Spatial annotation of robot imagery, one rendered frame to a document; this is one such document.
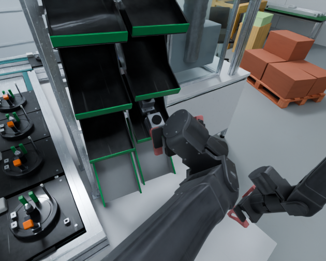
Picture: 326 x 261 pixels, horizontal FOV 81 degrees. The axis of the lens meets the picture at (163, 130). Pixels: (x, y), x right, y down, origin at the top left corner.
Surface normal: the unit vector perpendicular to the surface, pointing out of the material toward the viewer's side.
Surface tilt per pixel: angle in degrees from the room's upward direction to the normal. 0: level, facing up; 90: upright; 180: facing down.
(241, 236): 0
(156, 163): 45
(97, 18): 25
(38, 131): 0
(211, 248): 0
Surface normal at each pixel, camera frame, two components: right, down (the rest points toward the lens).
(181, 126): -0.69, -0.52
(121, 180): 0.33, -0.07
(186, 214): 0.70, -0.47
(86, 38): 0.35, 0.88
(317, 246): 0.06, -0.74
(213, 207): 0.61, -0.33
